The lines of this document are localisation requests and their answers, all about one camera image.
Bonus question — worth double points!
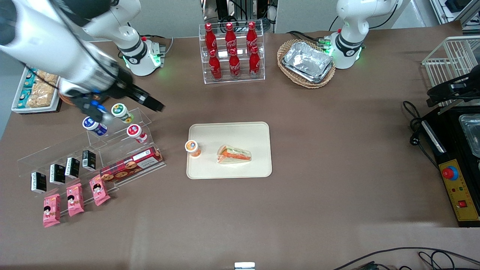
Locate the green lid snack cup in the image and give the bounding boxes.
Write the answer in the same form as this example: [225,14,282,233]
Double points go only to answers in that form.
[111,103,134,125]

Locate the triangle sandwich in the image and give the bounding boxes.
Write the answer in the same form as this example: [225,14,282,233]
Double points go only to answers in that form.
[216,145,252,165]

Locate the white wire rack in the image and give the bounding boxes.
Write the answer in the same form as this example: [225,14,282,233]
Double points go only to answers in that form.
[421,36,480,106]

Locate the long black floor cable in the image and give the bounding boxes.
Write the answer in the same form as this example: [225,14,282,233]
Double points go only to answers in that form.
[333,246,480,270]

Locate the blue lid snack cup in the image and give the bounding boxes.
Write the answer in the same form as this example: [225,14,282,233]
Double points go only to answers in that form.
[82,115,108,137]

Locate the black equipment rack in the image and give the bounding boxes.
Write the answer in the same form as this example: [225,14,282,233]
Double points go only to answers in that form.
[202,0,279,33]

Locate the orange lid snack cup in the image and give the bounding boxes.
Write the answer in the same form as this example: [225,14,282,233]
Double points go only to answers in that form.
[185,140,202,158]

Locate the red lid snack cup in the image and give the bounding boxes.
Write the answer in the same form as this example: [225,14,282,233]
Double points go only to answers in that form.
[127,124,148,144]

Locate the red plaid cookie box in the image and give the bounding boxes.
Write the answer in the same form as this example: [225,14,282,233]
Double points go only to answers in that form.
[100,146,165,183]

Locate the black machine handle arm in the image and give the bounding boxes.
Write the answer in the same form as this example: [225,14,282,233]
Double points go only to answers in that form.
[426,66,480,108]

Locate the light wicker foil basket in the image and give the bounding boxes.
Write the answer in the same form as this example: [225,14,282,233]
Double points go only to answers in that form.
[277,39,336,89]

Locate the pink snack packet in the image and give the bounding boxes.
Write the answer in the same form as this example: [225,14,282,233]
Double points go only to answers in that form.
[42,193,62,228]
[89,175,111,207]
[66,184,86,217]

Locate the red cola bottle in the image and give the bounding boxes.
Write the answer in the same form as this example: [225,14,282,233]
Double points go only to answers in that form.
[246,21,258,49]
[209,49,222,80]
[229,48,241,78]
[249,46,261,77]
[204,23,217,53]
[225,22,237,51]

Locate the black arm base cable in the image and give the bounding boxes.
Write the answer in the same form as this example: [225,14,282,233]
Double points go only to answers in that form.
[286,30,332,48]

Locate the white cracker tray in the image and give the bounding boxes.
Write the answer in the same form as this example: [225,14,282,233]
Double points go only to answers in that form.
[11,67,63,114]

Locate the small black carton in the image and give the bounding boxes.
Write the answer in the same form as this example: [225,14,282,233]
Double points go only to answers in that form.
[82,150,97,171]
[50,164,66,185]
[65,157,81,179]
[31,172,48,194]

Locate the aluminium frame shelf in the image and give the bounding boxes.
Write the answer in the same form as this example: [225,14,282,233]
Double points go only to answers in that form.
[430,0,480,27]

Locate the steel machine tray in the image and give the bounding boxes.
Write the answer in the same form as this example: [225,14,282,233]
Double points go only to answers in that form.
[458,114,480,158]

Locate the rice cracker pack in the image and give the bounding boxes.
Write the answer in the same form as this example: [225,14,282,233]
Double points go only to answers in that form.
[36,71,59,84]
[31,83,57,99]
[28,95,54,109]

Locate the clear acrylic snack stand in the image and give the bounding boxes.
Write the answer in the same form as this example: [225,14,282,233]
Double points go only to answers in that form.
[17,108,167,217]

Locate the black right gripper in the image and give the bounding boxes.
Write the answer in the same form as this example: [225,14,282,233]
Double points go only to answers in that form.
[112,69,165,113]

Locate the grey arm base cable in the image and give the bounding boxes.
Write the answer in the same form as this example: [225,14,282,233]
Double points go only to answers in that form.
[142,34,175,57]

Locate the brown wicker cracker basket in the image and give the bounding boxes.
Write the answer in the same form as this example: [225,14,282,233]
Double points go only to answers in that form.
[59,92,80,107]

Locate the looped black floor cable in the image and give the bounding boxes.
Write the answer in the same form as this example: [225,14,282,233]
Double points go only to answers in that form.
[418,250,452,270]

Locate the yellow control panel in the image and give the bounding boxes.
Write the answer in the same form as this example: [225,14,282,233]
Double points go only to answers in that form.
[438,159,480,222]

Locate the stacked aluminium foil trays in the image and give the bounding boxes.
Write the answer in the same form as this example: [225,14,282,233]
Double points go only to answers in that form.
[282,41,335,84]

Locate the black power cable with plug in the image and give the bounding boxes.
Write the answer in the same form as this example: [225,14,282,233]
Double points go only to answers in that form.
[403,100,440,170]

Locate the black sealing machine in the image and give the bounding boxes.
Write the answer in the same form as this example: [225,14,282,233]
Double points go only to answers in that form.
[421,105,480,228]

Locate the clear acrylic bottle stand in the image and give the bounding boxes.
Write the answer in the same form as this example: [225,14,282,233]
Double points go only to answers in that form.
[199,23,266,84]

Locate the dark board under tray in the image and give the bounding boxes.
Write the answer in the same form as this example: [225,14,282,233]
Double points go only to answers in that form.
[22,98,63,115]

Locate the cream plastic tray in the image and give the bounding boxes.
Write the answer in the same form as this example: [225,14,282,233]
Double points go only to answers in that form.
[186,121,273,180]

